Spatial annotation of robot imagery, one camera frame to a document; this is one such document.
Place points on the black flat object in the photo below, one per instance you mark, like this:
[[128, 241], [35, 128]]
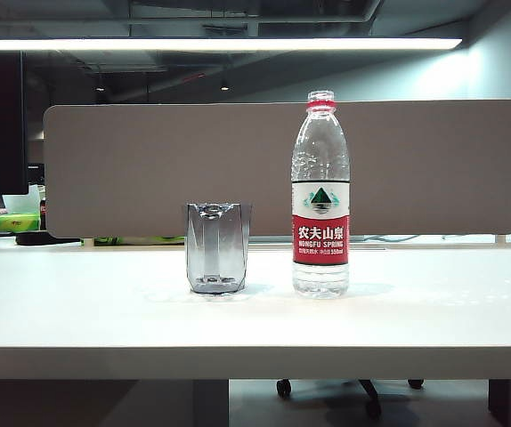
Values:
[[46, 239]]

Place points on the Nongfu Spring water bottle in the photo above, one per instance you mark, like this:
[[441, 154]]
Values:
[[321, 231]]

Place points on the green tissue box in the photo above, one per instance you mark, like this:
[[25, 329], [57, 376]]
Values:
[[17, 223]]

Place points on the red drink can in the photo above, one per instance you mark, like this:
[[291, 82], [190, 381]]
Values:
[[43, 215]]

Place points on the black office chair base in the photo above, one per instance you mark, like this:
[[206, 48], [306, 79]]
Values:
[[369, 396]]

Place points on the green flat package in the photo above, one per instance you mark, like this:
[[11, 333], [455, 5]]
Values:
[[140, 240]]

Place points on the long ceiling light strip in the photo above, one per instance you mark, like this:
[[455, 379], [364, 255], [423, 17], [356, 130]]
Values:
[[193, 44]]

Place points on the grey-brown desk divider panel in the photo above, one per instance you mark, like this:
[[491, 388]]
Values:
[[148, 169]]

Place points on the clear faceted glass mug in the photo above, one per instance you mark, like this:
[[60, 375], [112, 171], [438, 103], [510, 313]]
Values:
[[215, 249]]

